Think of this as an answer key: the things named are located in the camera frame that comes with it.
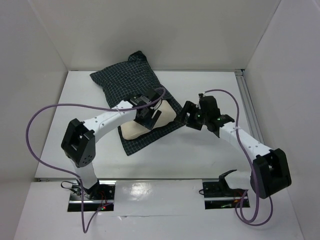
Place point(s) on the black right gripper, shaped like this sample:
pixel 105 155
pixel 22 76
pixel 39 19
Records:
pixel 191 116

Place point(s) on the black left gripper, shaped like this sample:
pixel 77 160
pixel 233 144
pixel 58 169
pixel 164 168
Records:
pixel 149 122

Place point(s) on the cream pillow with bear print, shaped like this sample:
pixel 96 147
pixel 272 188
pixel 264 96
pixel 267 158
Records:
pixel 132 130

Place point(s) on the dark checked pillowcase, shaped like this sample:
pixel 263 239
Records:
pixel 131 77

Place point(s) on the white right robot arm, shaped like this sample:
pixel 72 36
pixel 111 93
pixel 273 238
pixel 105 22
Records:
pixel 269 167

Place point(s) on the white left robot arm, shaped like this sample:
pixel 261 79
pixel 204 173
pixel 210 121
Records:
pixel 80 138

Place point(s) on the aluminium frame rail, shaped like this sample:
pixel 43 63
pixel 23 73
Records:
pixel 246 99

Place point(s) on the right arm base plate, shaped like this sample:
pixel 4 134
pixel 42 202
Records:
pixel 219 196

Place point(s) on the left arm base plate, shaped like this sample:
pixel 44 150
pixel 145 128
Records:
pixel 102 199

